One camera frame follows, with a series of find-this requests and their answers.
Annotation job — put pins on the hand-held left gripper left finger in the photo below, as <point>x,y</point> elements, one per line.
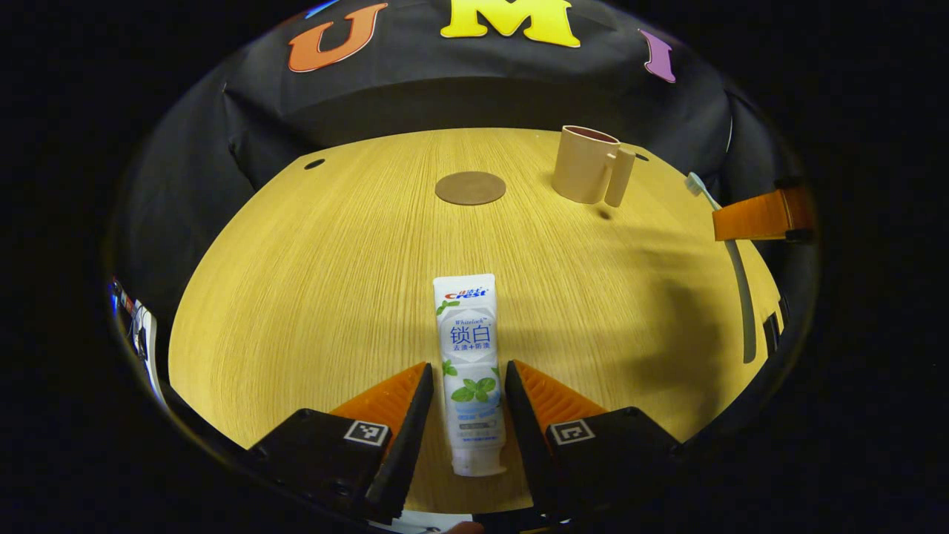
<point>415,430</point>

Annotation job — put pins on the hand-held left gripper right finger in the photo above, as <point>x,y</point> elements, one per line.
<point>523,430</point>

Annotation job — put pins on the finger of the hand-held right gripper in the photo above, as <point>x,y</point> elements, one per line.
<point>764,216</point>

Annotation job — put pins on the pale toothbrush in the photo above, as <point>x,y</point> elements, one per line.
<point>744,297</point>

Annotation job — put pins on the white toothpaste tube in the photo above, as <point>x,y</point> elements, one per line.
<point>471,348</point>

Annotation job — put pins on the beige cup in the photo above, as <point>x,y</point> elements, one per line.
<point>582,167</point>

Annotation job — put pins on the round brown coaster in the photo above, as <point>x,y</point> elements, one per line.
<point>470,188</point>

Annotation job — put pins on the white side table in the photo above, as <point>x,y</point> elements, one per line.
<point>148,341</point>

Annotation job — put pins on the black backdrop cloth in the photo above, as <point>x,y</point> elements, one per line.
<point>222,185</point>

